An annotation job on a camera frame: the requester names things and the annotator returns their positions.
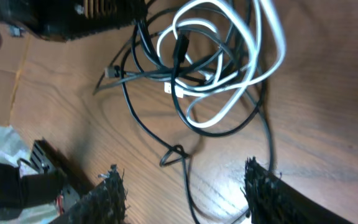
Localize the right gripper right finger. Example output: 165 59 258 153
244 157 349 224

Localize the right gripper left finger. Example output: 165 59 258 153
52 164 127 224

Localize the white usb cable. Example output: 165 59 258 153
156 0 287 129

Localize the black usb cable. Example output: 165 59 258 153
92 0 275 224

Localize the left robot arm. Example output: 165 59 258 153
0 0 148 42

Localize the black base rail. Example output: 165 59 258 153
0 139 93 220

